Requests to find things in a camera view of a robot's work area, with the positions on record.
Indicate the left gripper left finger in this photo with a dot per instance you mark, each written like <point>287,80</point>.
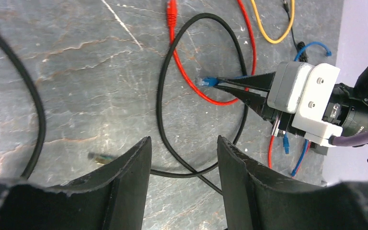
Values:
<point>111,197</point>

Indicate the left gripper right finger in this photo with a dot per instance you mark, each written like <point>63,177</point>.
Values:
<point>258,198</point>

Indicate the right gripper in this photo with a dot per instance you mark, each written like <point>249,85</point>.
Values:
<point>281,121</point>

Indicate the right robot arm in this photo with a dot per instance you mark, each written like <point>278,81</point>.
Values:
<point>347,108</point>

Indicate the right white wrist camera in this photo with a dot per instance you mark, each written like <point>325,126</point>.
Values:
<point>304,90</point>

